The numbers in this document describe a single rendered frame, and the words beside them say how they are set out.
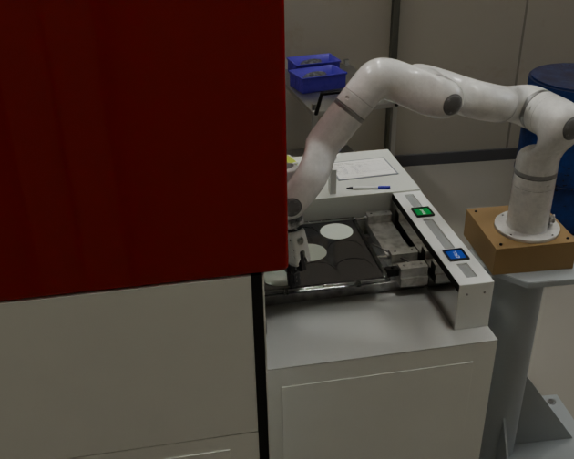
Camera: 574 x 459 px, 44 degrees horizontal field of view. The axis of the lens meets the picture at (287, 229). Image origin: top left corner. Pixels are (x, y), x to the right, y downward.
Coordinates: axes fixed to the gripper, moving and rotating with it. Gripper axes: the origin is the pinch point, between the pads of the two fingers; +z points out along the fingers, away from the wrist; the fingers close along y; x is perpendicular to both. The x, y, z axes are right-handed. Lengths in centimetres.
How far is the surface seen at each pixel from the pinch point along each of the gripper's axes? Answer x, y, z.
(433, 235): -41.4, -12.1, -2.1
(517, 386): -72, -20, 60
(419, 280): -31.8, -15.4, 7.3
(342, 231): -30.3, 14.6, 0.2
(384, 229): -43.6, 10.2, 2.8
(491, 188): -253, 130, 74
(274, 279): 2.0, 6.2, 1.4
